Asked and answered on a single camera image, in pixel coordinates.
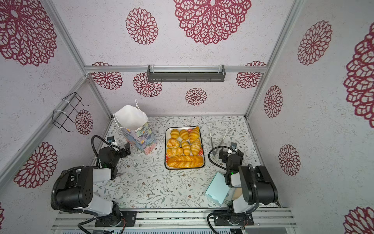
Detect knotted bread left middle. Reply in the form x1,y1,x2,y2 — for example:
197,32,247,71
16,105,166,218
167,138,180,149

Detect small bread roll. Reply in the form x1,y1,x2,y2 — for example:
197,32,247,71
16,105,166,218
170,129,180,139
180,129,190,141

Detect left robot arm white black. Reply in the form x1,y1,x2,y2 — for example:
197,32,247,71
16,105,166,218
51,135,131,233

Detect black wall shelf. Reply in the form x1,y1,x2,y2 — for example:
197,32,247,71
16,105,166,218
146,65,227,82

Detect flaky pastry bread left front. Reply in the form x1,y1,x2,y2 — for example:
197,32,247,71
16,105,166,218
166,147,184,158

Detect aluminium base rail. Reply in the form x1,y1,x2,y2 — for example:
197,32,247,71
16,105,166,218
51,208,298,231

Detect white tray with black rim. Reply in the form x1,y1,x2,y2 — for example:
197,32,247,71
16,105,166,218
165,126,206,171

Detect small bread roll back middle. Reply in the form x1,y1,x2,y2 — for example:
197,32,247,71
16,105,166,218
180,129,190,141

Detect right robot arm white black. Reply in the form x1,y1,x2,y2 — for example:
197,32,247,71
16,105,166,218
207,143,279,229

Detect floral paper bag white interior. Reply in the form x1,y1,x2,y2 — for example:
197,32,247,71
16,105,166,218
114,100,156,155

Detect croissant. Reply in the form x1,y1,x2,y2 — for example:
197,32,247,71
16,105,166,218
189,127,200,143
191,138,201,156

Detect long braided bread loaf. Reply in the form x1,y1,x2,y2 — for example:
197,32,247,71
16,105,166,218
167,156,204,169

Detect mint green box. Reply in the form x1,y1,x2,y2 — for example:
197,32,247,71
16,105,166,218
205,172,235,207

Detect bread roll centre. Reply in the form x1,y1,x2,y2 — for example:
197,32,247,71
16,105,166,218
181,140,191,156

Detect small bread roll back left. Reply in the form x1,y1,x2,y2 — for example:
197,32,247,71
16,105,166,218
170,129,180,139

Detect black wire wall rack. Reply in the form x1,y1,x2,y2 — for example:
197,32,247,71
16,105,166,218
51,92,89,133

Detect metal tongs with white tips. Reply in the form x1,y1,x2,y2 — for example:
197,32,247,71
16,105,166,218
208,127,229,148

